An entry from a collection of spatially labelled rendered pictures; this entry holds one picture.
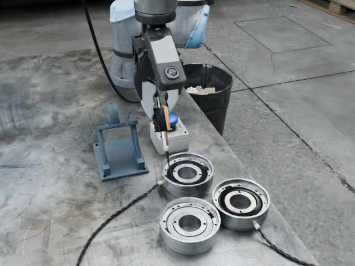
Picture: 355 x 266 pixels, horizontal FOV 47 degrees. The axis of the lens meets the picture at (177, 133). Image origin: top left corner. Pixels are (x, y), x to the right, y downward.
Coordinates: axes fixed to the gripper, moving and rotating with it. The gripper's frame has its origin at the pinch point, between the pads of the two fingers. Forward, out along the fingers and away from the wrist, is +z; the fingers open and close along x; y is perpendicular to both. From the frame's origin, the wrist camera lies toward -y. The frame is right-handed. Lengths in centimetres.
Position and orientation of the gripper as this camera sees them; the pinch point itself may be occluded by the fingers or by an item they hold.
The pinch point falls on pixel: (160, 113)
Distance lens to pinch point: 81.2
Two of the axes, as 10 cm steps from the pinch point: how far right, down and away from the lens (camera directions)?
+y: -3.0, -5.5, 7.8
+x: -9.5, 1.6, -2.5
